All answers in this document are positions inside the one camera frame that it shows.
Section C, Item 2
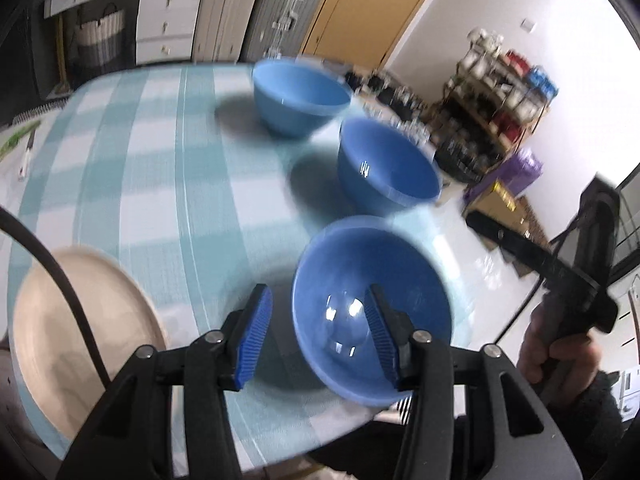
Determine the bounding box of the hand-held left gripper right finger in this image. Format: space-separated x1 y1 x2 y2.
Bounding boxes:
363 283 583 480

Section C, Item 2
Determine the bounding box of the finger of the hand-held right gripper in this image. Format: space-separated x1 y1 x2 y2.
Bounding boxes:
465 210 577 289

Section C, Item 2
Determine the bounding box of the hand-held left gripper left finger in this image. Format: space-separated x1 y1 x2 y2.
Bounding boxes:
57 283 292 480

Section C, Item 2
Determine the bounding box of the blue bowl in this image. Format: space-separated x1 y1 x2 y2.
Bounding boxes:
337 116 443 217
251 58 352 138
291 216 455 407

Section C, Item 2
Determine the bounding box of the large cream plate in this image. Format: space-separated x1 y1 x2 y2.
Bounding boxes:
9 246 170 443

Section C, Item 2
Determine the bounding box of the person's right forearm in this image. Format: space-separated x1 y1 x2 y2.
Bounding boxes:
542 367 628 480

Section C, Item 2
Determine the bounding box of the person's right hand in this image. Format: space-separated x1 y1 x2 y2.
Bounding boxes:
517 302 608 402

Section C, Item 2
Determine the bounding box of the cardboard box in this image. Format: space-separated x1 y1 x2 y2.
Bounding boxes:
470 180 552 281

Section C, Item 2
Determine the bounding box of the purple bag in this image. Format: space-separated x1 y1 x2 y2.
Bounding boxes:
462 147 544 212

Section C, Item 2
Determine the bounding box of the wooden shoe rack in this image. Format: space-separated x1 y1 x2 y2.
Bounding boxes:
425 27 559 184

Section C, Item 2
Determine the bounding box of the teal checked tablecloth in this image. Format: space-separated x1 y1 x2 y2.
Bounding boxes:
0 62 481 476

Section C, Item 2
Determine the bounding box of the pile of shoes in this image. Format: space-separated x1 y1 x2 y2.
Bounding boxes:
345 67 437 128

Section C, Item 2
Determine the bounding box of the wooden door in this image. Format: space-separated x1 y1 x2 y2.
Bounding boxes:
300 0 452 69

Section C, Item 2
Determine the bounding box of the small white device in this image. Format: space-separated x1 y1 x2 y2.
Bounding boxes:
18 129 38 182

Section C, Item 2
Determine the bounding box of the green packet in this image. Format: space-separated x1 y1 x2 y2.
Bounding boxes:
0 119 42 159

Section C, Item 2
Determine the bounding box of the grey suitcase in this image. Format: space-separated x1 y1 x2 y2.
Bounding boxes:
240 0 329 64

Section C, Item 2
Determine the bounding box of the beige suitcase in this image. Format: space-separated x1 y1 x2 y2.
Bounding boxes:
192 0 267 64

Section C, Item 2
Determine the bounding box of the woven basket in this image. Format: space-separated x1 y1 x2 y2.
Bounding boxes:
75 4 126 69

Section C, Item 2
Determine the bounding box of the white drawer cabinet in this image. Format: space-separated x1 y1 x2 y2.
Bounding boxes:
42 0 207 69

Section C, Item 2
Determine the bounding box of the thick black cable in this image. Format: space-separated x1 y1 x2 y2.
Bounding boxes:
0 207 112 391

